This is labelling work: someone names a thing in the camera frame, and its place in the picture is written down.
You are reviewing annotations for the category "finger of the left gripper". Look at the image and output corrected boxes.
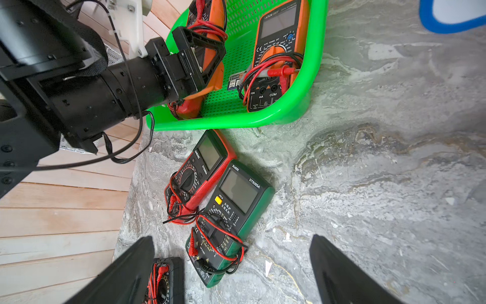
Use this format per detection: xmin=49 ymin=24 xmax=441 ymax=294
xmin=172 ymin=27 xmax=226 ymax=93

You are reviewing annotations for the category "blue framed whiteboard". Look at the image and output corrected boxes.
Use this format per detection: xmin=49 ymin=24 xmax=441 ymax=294
xmin=419 ymin=0 xmax=485 ymax=34

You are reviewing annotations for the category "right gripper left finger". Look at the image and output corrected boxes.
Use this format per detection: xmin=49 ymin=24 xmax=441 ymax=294
xmin=66 ymin=236 xmax=154 ymax=303

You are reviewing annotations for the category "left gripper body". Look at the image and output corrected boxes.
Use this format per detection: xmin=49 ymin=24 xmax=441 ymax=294
xmin=146 ymin=37 xmax=197 ymax=105

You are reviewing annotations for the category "green plastic basket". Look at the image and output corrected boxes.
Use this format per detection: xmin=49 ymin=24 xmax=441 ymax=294
xmin=147 ymin=1 xmax=329 ymax=131

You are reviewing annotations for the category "orange multimeter front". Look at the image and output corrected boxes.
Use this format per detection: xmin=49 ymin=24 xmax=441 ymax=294
xmin=238 ymin=0 xmax=310 ymax=113

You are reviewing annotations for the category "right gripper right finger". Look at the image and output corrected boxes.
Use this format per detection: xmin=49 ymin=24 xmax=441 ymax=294
xmin=310 ymin=234 xmax=401 ymax=304

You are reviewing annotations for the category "green DT9205A multimeter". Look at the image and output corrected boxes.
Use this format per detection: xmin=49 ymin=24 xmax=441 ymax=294
xmin=186 ymin=160 xmax=275 ymax=288

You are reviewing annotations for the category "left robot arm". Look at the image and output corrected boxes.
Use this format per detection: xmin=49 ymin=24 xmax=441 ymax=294
xmin=1 ymin=1 xmax=226 ymax=195

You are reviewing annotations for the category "barcode sticker in basket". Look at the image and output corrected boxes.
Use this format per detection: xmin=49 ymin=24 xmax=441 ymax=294
xmin=227 ymin=72 xmax=245 ymax=91

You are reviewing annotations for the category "small black multimeter right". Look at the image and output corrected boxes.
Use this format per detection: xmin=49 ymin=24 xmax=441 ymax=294
xmin=143 ymin=257 xmax=185 ymax=304

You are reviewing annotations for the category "red ANENG multimeter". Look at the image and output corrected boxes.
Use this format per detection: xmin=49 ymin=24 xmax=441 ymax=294
xmin=164 ymin=129 xmax=237 ymax=225

